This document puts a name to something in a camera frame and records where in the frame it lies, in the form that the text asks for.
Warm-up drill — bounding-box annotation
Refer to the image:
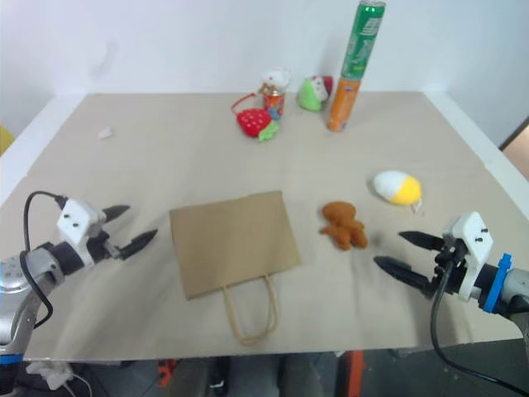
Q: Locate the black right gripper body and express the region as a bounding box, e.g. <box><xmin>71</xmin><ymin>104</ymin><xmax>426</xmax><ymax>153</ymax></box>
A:
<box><xmin>431</xmin><ymin>241</ymin><xmax>469</xmax><ymax>299</ymax></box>

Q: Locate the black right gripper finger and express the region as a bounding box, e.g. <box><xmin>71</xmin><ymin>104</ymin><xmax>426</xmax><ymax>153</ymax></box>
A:
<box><xmin>372</xmin><ymin>256</ymin><xmax>436</xmax><ymax>297</ymax></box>
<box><xmin>397</xmin><ymin>230</ymin><xmax>446</xmax><ymax>251</ymax></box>

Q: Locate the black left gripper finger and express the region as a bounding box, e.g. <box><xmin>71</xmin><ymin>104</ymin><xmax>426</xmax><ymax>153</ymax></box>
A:
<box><xmin>117</xmin><ymin>228</ymin><xmax>159</xmax><ymax>261</ymax></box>
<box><xmin>102</xmin><ymin>203</ymin><xmax>132</xmax><ymax>225</ymax></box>

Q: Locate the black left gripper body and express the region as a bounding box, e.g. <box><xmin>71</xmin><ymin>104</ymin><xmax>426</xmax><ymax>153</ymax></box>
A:
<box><xmin>84</xmin><ymin>222</ymin><xmax>126</xmax><ymax>265</ymax></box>

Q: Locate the white yellow egg plush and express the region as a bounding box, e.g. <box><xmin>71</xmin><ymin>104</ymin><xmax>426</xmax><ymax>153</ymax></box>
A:
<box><xmin>373</xmin><ymin>170</ymin><xmax>427</xmax><ymax>217</ymax></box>

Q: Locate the brown gingerbread plush toy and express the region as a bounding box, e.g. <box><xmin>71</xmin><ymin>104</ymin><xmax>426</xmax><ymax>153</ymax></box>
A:
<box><xmin>318</xmin><ymin>201</ymin><xmax>369</xmax><ymax>252</ymax></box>

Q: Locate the brown paper bag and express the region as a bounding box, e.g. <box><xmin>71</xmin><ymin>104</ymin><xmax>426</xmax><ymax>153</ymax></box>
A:
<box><xmin>169</xmin><ymin>189</ymin><xmax>303</xmax><ymax>347</ymax></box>

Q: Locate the orange table leg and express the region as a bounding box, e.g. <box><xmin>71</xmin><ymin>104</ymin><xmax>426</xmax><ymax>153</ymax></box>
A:
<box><xmin>340</xmin><ymin>350</ymin><xmax>365</xmax><ymax>397</ymax></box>

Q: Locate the brown board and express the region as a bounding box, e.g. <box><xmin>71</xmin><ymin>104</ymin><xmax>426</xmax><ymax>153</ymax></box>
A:
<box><xmin>498</xmin><ymin>115</ymin><xmax>529</xmax><ymax>184</ymax></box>

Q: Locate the red orange clamp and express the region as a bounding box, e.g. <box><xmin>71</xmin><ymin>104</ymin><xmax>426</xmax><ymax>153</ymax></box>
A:
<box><xmin>158</xmin><ymin>358</ymin><xmax>175</xmax><ymax>386</ymax></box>

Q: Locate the yellow object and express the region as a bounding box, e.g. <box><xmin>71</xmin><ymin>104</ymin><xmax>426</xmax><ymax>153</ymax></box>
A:
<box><xmin>0</xmin><ymin>125</ymin><xmax>16</xmax><ymax>157</ymax></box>

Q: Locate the white crumpled cloth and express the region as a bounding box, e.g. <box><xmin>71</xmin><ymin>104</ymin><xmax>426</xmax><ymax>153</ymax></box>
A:
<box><xmin>26</xmin><ymin>361</ymin><xmax>74</xmax><ymax>390</ymax></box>

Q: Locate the orange can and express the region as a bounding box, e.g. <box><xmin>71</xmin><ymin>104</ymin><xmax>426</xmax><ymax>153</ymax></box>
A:
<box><xmin>326</xmin><ymin>76</ymin><xmax>363</xmax><ymax>133</ymax></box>

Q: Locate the red strawberry plush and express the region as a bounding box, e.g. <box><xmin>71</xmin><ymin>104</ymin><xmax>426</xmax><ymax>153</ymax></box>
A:
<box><xmin>230</xmin><ymin>93</ymin><xmax>280</xmax><ymax>144</ymax></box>

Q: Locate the green white plush toy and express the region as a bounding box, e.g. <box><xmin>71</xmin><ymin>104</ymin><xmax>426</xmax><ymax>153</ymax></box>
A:
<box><xmin>297</xmin><ymin>75</ymin><xmax>331</xmax><ymax>112</ymax></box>

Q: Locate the tall green can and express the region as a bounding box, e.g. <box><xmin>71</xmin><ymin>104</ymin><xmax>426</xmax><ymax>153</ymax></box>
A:
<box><xmin>340</xmin><ymin>0</ymin><xmax>388</xmax><ymax>82</ymax></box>

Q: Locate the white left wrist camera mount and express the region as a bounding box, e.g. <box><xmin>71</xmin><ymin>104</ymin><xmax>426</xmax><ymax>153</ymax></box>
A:
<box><xmin>56</xmin><ymin>198</ymin><xmax>105</xmax><ymax>265</ymax></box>

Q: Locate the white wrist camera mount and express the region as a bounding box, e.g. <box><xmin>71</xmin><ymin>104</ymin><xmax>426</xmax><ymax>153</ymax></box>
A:
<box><xmin>56</xmin><ymin>198</ymin><xmax>105</xmax><ymax>265</ymax></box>
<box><xmin>441</xmin><ymin>212</ymin><xmax>495</xmax><ymax>304</ymax></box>

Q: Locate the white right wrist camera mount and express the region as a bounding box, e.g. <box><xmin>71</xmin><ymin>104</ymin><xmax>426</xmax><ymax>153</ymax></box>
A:
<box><xmin>441</xmin><ymin>212</ymin><xmax>495</xmax><ymax>304</ymax></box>

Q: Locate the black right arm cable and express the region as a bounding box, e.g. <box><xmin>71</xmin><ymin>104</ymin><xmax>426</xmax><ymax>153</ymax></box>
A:
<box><xmin>429</xmin><ymin>260</ymin><xmax>529</xmax><ymax>396</ymax></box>

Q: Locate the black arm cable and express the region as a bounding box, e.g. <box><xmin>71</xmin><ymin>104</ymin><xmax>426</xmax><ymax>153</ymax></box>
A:
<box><xmin>429</xmin><ymin>260</ymin><xmax>529</xmax><ymax>396</ymax></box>
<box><xmin>22</xmin><ymin>190</ymin><xmax>69</xmax><ymax>330</ymax></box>

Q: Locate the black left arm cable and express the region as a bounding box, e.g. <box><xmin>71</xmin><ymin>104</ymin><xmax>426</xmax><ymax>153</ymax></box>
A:
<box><xmin>22</xmin><ymin>190</ymin><xmax>69</xmax><ymax>330</ymax></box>

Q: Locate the white thin cable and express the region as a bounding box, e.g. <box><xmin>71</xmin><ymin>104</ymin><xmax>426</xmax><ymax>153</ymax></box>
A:
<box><xmin>64</xmin><ymin>371</ymin><xmax>94</xmax><ymax>397</ymax></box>

